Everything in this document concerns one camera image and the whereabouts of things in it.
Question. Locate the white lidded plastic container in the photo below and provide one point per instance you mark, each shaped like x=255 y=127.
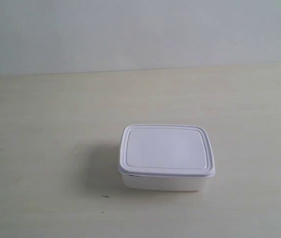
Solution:
x=166 y=157

